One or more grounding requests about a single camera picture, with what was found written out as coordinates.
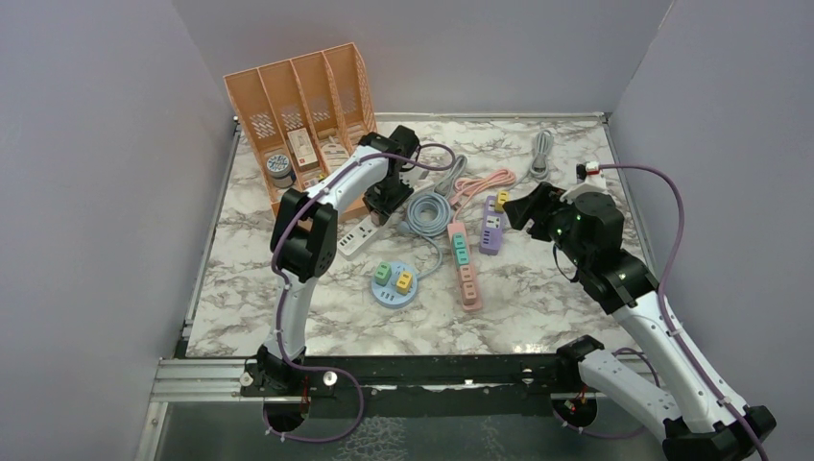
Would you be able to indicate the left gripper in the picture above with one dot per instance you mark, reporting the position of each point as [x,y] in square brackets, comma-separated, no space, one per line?
[384,208]

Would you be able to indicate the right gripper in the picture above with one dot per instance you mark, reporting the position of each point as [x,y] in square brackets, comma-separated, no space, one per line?
[539,205]

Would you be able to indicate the green usb charger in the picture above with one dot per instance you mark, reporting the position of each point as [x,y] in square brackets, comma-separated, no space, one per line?
[383,273]

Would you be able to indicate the teal usb charger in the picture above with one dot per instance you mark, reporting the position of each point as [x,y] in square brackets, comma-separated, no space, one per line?
[461,257]
[458,241]

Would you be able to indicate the yellow usb charger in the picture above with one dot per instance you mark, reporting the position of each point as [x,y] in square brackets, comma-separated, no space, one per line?
[404,282]

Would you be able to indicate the pink usb charger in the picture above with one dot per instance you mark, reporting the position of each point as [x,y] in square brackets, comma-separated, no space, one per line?
[465,274]
[469,293]

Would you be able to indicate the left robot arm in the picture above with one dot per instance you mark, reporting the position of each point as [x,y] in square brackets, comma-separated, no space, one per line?
[305,238]

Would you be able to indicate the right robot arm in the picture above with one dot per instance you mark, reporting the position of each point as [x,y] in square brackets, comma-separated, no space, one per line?
[695,415]

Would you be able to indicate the purple power strip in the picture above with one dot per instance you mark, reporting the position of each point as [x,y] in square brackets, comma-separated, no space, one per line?
[492,227]

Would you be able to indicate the white power strip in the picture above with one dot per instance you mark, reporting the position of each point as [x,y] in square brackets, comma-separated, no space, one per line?
[357,240]

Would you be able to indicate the round blue power strip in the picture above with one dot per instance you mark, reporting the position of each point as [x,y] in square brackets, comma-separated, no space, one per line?
[386,295]

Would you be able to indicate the white red box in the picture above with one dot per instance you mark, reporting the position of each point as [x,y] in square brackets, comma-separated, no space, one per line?
[302,149]

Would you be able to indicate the round tin in organizer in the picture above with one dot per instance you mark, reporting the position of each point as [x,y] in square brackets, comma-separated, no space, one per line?
[280,171]

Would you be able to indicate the orange desk file organizer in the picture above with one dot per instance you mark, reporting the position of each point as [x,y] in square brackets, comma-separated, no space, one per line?
[326,92]

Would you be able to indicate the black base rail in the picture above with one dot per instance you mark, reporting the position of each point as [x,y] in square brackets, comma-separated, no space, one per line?
[414,386]

